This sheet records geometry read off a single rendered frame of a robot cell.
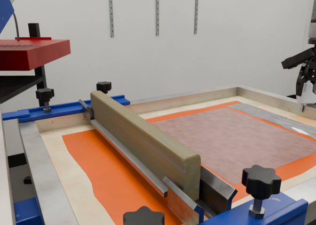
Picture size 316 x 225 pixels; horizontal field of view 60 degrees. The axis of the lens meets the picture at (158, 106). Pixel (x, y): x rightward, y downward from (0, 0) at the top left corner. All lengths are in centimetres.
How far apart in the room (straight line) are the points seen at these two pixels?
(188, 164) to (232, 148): 28
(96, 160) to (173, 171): 24
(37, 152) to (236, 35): 316
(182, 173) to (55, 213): 18
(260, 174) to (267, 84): 380
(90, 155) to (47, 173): 14
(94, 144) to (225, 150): 30
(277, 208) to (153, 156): 19
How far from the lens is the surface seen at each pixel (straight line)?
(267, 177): 36
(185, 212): 38
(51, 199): 44
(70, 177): 55
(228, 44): 347
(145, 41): 279
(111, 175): 54
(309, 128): 83
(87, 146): 66
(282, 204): 42
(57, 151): 65
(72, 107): 80
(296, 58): 92
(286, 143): 72
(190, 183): 40
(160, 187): 43
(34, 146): 61
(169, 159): 41
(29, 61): 134
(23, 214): 55
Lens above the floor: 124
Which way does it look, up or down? 18 degrees down
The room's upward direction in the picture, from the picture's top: straight up
